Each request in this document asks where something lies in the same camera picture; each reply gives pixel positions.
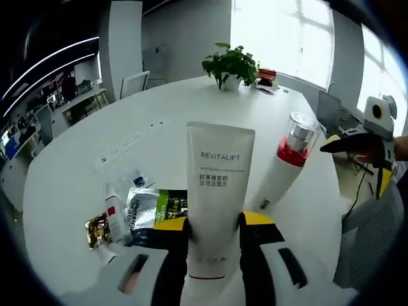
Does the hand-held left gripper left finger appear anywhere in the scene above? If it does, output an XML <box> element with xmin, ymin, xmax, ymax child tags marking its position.
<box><xmin>60</xmin><ymin>217</ymin><xmax>191</xmax><ymax>306</ymax></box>

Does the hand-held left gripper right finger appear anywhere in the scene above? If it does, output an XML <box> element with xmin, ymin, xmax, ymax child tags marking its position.
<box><xmin>237</xmin><ymin>210</ymin><xmax>324</xmax><ymax>306</ymax></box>

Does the gold foil skincare sachet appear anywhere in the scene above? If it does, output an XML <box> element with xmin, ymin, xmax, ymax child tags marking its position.
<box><xmin>84</xmin><ymin>212</ymin><xmax>116</xmax><ymax>252</ymax></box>

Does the large red-collared skincare bottle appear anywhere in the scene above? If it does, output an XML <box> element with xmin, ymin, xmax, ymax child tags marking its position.
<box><xmin>247</xmin><ymin>111</ymin><xmax>321</xmax><ymax>210</ymax></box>

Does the small white skincare spray bottle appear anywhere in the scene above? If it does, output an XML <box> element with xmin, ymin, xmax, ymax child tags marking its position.
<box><xmin>103</xmin><ymin>182</ymin><xmax>129</xmax><ymax>247</ymax></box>

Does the white skincare tube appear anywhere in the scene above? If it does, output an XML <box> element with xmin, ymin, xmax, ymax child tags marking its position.
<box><xmin>182</xmin><ymin>120</ymin><xmax>256</xmax><ymax>306</ymax></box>

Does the small blue white skincare sachet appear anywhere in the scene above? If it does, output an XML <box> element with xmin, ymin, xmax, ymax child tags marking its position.
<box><xmin>122</xmin><ymin>170</ymin><xmax>156</xmax><ymax>189</ymax></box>

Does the person's right hand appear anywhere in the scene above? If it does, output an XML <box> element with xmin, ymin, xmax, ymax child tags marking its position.
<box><xmin>393</xmin><ymin>136</ymin><xmax>408</xmax><ymax>157</ymax></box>

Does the grey mesh office chair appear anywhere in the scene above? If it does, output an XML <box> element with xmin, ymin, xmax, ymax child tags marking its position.
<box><xmin>332</xmin><ymin>184</ymin><xmax>405</xmax><ymax>291</ymax></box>

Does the red box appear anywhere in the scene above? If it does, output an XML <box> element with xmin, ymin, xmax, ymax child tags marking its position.
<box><xmin>257</xmin><ymin>67</ymin><xmax>278</xmax><ymax>87</ymax></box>

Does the green potted plant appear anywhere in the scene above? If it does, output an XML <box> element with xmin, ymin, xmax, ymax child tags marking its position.
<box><xmin>201</xmin><ymin>42</ymin><xmax>259</xmax><ymax>92</ymax></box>

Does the white chair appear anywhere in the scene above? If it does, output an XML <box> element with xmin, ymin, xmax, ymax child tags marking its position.
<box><xmin>120</xmin><ymin>70</ymin><xmax>151</xmax><ymax>101</ymax></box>

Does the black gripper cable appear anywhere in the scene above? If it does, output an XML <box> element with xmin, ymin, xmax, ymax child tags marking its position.
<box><xmin>346</xmin><ymin>165</ymin><xmax>374</xmax><ymax>218</ymax></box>

